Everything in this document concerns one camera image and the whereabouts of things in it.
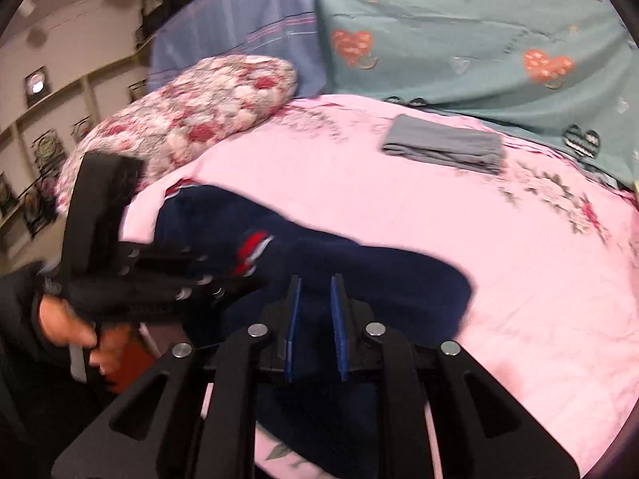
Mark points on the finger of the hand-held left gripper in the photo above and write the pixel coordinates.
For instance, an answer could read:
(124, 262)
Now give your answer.
(164, 299)
(174, 258)

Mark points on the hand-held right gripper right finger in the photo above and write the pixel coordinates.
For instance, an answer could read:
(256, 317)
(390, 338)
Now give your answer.
(340, 324)

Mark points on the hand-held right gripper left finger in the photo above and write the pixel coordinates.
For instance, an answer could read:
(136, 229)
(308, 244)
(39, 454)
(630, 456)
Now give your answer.
(294, 319)

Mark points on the navy fleece pants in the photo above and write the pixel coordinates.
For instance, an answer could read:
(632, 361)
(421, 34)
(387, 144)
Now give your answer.
(374, 279)

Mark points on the person's left forearm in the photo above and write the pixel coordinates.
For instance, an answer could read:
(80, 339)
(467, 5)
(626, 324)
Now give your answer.
(20, 304)

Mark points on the person's left hand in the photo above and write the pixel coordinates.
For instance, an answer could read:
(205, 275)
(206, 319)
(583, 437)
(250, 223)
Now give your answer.
(62, 324)

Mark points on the dark framed picture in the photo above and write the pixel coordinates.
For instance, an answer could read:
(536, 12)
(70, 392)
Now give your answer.
(37, 212)
(47, 148)
(37, 82)

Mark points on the rolled red floral quilt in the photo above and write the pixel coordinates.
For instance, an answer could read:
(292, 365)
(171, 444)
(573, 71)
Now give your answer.
(199, 110)

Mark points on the pink floral bedsheet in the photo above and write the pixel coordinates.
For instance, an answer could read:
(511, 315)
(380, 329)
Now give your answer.
(524, 284)

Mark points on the folded grey cloth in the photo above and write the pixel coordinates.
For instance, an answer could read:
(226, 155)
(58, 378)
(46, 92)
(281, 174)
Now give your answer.
(444, 147)

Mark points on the purple plaid sheet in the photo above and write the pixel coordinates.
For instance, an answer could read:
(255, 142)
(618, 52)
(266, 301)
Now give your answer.
(239, 30)

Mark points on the teal heart-print sheet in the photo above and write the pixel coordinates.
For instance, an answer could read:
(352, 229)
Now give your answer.
(474, 35)

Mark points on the cream wall display shelf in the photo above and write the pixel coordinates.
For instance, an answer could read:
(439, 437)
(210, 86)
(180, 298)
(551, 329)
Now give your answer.
(20, 124)

